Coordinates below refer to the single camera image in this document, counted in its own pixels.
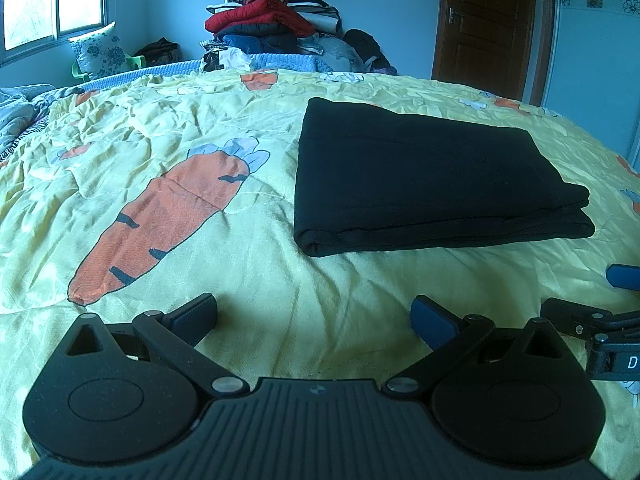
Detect yellow carrot print blanket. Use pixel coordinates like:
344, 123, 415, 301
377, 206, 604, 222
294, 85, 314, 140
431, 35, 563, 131
0, 66, 640, 461

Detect black pants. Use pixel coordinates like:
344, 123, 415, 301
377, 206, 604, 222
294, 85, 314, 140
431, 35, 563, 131
292, 97, 596, 259

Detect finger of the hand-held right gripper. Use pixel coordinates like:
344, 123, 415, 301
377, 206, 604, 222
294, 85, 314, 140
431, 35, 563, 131
540, 297, 640, 342
605, 263, 640, 292

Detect floral print pillow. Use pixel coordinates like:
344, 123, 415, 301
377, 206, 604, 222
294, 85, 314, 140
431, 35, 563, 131
68, 21, 132, 81

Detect green plastic chair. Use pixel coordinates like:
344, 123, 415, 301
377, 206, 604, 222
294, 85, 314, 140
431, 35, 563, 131
71, 52, 147, 86

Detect blue knitted blanket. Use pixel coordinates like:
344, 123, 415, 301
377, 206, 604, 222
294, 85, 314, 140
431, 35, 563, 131
82, 52, 321, 84

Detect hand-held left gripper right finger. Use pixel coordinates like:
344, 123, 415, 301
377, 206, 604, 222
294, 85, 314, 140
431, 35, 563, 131
382, 295, 569, 402

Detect pile of mixed clothes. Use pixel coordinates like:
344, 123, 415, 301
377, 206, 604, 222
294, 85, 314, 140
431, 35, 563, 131
200, 0, 399, 77

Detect brown wooden door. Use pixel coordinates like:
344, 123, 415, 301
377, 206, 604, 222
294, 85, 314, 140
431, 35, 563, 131
431, 0, 558, 107

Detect grey crumpled quilt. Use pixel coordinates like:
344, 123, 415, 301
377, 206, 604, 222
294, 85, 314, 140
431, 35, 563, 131
0, 83, 62, 162

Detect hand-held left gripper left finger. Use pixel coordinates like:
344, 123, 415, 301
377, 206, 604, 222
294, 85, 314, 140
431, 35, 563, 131
62, 293, 251, 402

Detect window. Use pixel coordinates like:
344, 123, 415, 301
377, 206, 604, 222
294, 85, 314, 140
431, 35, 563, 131
0, 0, 109, 56

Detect dark bag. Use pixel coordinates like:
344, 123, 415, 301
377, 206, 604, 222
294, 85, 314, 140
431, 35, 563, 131
135, 37, 181, 67

